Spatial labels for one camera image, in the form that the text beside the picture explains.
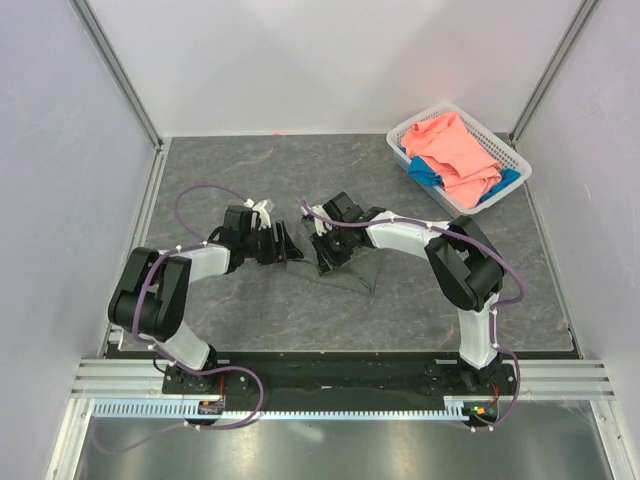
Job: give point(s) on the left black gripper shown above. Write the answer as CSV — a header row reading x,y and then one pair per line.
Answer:
x,y
290,251

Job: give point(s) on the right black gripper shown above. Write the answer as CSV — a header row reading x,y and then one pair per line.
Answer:
x,y
327,261

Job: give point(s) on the grey cloth napkin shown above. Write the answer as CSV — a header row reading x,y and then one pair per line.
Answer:
x,y
359,274

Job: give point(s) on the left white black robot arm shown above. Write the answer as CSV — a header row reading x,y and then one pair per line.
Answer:
x,y
149,300

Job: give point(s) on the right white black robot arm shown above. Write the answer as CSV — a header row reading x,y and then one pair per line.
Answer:
x,y
464,262

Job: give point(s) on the blue cloth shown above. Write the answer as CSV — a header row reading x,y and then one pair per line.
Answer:
x,y
468,192

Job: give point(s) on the salmon pink cloth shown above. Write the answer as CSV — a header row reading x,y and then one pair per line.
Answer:
x,y
446,140

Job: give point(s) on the white plastic basket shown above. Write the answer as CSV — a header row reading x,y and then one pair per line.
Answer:
x,y
499,150

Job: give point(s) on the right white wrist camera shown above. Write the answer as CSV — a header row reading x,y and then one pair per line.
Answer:
x,y
313,217

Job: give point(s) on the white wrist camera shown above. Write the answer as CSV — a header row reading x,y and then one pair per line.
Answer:
x,y
263,210
313,217

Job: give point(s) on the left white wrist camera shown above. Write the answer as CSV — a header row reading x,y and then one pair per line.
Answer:
x,y
263,210

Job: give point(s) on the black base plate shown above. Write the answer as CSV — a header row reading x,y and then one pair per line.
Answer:
x,y
379,378

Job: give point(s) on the slotted cable duct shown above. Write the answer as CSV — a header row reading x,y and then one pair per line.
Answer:
x,y
201,410

